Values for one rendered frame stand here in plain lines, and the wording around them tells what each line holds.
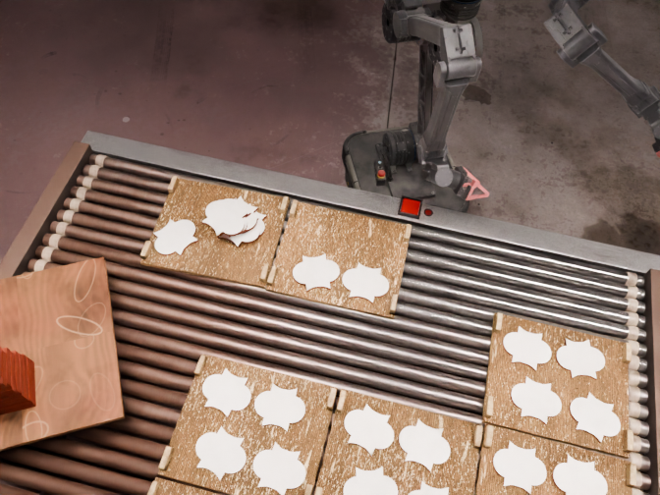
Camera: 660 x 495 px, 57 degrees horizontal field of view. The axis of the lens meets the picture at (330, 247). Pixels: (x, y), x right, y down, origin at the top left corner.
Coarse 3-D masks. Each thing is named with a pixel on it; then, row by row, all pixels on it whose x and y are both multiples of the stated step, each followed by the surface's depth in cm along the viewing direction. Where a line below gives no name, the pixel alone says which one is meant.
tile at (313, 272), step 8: (304, 256) 197; (320, 256) 198; (304, 264) 196; (312, 264) 196; (320, 264) 196; (328, 264) 196; (336, 264) 196; (296, 272) 194; (304, 272) 194; (312, 272) 194; (320, 272) 195; (328, 272) 195; (336, 272) 195; (296, 280) 193; (304, 280) 193; (312, 280) 193; (320, 280) 193; (328, 280) 193; (312, 288) 192; (328, 288) 192
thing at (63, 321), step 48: (0, 288) 177; (48, 288) 178; (96, 288) 178; (0, 336) 170; (48, 336) 170; (96, 336) 171; (48, 384) 163; (96, 384) 164; (0, 432) 156; (48, 432) 157
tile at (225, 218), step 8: (232, 200) 200; (208, 208) 199; (216, 208) 199; (224, 208) 199; (232, 208) 199; (208, 216) 197; (216, 216) 197; (224, 216) 197; (232, 216) 197; (240, 216) 197; (208, 224) 196; (216, 224) 196; (224, 224) 196; (232, 224) 196; (240, 224) 196; (216, 232) 194; (224, 232) 194; (232, 232) 194; (240, 232) 195
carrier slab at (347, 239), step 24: (312, 216) 207; (336, 216) 207; (360, 216) 208; (288, 240) 202; (312, 240) 202; (336, 240) 202; (360, 240) 203; (384, 240) 203; (288, 264) 197; (384, 264) 198; (288, 288) 192; (336, 288) 193; (384, 312) 189
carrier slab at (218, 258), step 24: (192, 192) 210; (216, 192) 210; (240, 192) 211; (168, 216) 205; (192, 216) 205; (216, 240) 201; (264, 240) 201; (144, 264) 196; (168, 264) 195; (192, 264) 195; (216, 264) 196; (240, 264) 196; (264, 288) 193
